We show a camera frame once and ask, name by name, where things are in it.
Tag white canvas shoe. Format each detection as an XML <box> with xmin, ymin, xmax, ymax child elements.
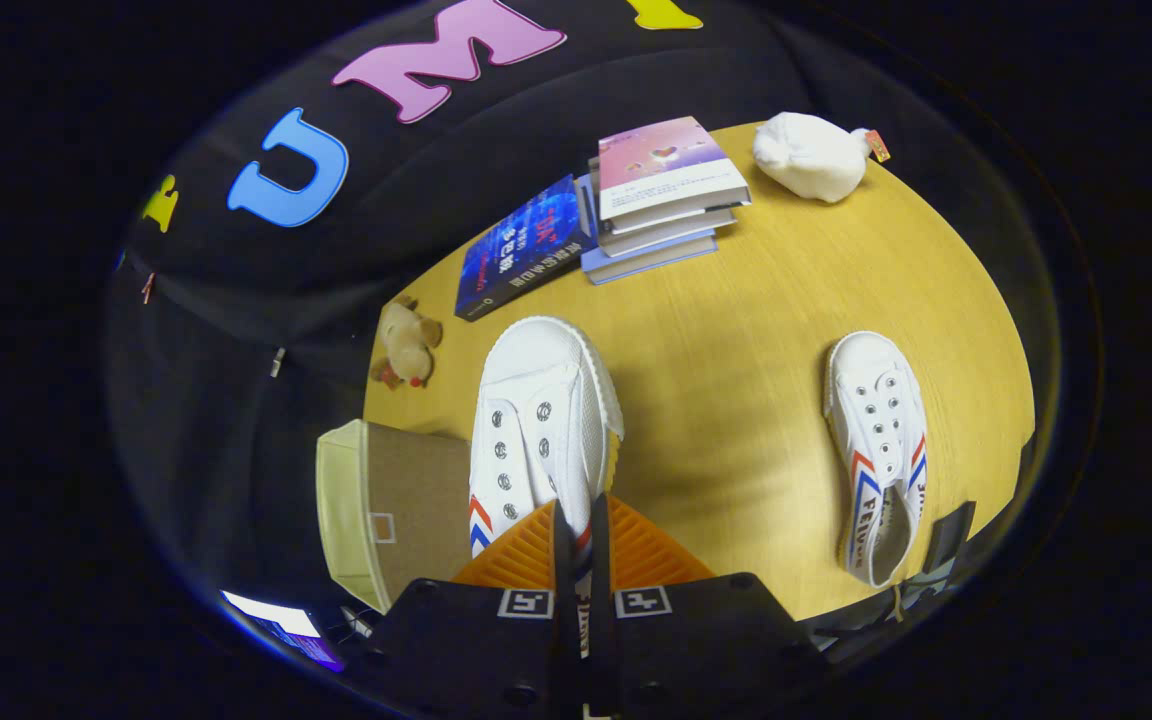
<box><xmin>466</xmin><ymin>316</ymin><xmax>625</xmax><ymax>661</ymax></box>
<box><xmin>824</xmin><ymin>330</ymin><xmax>929</xmax><ymax>588</ymax></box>

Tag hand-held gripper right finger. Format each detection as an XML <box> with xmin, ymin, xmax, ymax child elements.
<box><xmin>591</xmin><ymin>493</ymin><xmax>827</xmax><ymax>720</ymax></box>

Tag white plush toy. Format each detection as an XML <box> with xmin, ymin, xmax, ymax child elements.
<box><xmin>751</xmin><ymin>112</ymin><xmax>892</xmax><ymax>205</ymax></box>

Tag lit screen device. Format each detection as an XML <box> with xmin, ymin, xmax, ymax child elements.
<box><xmin>221</xmin><ymin>590</ymin><xmax>345</xmax><ymax>673</ymax></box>

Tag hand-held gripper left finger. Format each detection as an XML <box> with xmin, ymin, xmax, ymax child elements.
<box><xmin>366</xmin><ymin>498</ymin><xmax>582</xmax><ymax>720</ymax></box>

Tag dark blue book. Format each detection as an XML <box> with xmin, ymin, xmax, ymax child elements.
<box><xmin>454</xmin><ymin>175</ymin><xmax>599</xmax><ymax>323</ymax></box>

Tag pink cover book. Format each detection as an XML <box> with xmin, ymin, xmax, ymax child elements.
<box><xmin>596</xmin><ymin>117</ymin><xmax>752</xmax><ymax>236</ymax></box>

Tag grey cover book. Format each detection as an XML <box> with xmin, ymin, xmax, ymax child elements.
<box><xmin>591</xmin><ymin>160</ymin><xmax>739</xmax><ymax>259</ymax></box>

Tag black backdrop cloth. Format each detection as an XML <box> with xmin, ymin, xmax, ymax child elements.
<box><xmin>106</xmin><ymin>0</ymin><xmax>1062</xmax><ymax>621</ymax></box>

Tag tan plush dog toy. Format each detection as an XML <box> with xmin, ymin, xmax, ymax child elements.
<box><xmin>371</xmin><ymin>297</ymin><xmax>444</xmax><ymax>391</ymax></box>

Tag beige fabric storage box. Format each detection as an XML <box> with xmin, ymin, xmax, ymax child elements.
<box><xmin>316</xmin><ymin>420</ymin><xmax>477</xmax><ymax>613</ymax></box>

